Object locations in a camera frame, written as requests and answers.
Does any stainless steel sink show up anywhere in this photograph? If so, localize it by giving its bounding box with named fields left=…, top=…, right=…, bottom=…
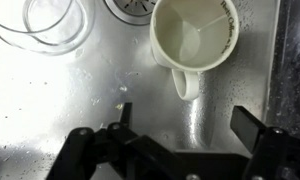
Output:
left=0, top=0, right=280, bottom=180

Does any white mug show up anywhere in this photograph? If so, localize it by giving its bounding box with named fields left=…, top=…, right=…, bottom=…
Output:
left=150, top=0, right=239, bottom=101

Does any sink drain strainer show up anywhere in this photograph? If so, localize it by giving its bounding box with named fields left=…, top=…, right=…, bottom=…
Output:
left=104, top=0, right=158, bottom=26

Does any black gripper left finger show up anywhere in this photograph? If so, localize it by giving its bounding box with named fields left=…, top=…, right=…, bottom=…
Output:
left=120, top=102, right=132, bottom=126

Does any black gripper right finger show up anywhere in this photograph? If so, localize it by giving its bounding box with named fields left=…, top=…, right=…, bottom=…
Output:
left=230, top=106, right=266, bottom=153

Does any clear glass bowl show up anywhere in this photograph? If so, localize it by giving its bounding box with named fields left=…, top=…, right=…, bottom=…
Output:
left=0, top=0, right=96, bottom=55

